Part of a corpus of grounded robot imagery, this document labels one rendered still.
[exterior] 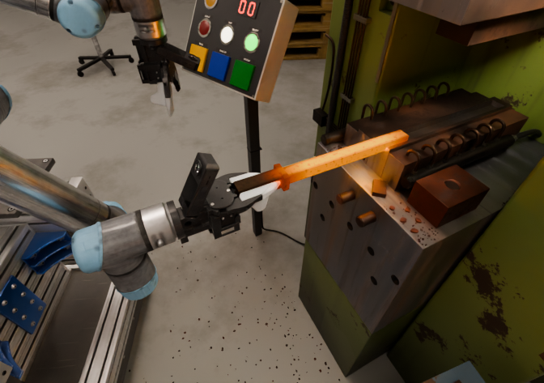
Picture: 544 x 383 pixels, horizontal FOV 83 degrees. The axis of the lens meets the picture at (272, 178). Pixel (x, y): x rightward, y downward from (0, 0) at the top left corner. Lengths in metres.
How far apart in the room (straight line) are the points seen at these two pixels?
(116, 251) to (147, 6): 0.58
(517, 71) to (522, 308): 0.61
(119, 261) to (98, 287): 0.97
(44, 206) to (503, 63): 1.14
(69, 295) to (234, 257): 0.73
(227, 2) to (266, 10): 0.15
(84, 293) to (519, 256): 1.46
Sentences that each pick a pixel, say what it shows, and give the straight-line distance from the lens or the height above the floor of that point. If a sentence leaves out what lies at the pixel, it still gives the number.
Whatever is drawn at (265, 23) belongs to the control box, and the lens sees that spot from 0.97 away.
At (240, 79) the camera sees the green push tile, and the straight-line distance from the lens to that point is 0.97.
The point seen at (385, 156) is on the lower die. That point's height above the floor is 0.98.
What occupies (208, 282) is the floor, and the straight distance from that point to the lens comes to 1.64.
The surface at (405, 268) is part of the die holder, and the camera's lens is 0.74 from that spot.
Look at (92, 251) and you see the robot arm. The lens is 0.56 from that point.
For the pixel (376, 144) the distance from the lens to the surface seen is 0.72.
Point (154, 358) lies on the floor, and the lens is 1.56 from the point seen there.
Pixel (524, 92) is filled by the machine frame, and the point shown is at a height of 1.02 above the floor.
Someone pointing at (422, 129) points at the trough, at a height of 0.99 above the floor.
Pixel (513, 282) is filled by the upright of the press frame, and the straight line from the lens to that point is 0.87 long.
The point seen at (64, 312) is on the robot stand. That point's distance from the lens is 1.55.
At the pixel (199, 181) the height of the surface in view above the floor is 1.07.
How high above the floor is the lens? 1.42
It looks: 44 degrees down
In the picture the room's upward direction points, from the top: straight up
